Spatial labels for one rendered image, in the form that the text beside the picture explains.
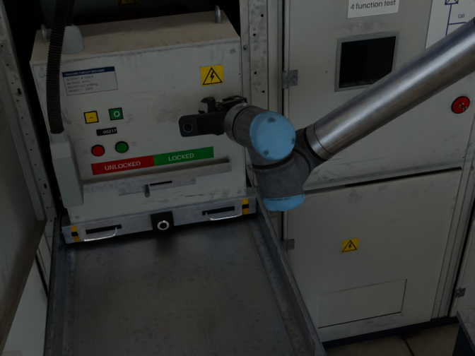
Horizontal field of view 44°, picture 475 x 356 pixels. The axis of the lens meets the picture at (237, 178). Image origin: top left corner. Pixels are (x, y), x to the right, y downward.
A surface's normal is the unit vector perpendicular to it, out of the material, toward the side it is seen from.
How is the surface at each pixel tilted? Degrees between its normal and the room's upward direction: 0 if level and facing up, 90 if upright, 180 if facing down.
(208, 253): 0
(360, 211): 90
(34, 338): 90
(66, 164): 90
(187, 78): 90
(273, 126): 71
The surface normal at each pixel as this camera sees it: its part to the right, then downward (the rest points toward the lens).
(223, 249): -0.04, -0.82
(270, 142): 0.40, 0.18
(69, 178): 0.21, 0.55
